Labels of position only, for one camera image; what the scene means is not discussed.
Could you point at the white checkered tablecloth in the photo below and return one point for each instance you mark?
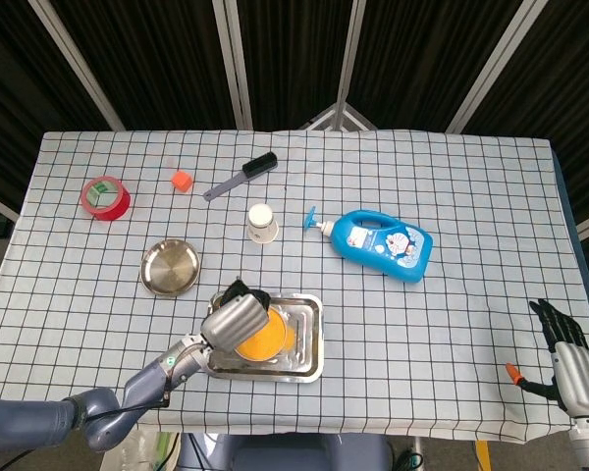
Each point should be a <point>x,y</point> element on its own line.
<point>422,343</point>

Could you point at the orange cube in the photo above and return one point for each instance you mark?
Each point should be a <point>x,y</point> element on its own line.
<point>181,180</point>

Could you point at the red tape roll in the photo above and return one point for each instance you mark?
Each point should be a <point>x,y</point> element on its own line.
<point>110,206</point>

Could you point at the white triangular partition foot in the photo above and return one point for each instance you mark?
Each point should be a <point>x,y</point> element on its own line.
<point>319,118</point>

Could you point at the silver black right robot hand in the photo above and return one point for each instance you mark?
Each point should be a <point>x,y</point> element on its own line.
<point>581,378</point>

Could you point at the blue pump bottle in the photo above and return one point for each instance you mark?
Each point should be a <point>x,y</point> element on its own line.
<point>373,245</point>

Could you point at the round steel dish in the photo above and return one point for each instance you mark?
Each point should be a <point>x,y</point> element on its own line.
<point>171,267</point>

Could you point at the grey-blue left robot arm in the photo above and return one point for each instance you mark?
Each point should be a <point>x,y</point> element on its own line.
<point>137,387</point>

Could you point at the bowl of orange powder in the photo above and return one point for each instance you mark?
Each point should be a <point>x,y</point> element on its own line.
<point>270,338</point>

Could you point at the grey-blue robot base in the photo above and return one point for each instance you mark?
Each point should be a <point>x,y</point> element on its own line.
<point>284,454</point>

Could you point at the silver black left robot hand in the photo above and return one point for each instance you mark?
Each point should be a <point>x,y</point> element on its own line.
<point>233,321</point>

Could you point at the white paper cup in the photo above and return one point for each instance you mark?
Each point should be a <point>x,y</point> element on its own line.
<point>262,226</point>

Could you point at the rectangular stainless steel tray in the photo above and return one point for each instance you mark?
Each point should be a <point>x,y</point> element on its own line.
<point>304,369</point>

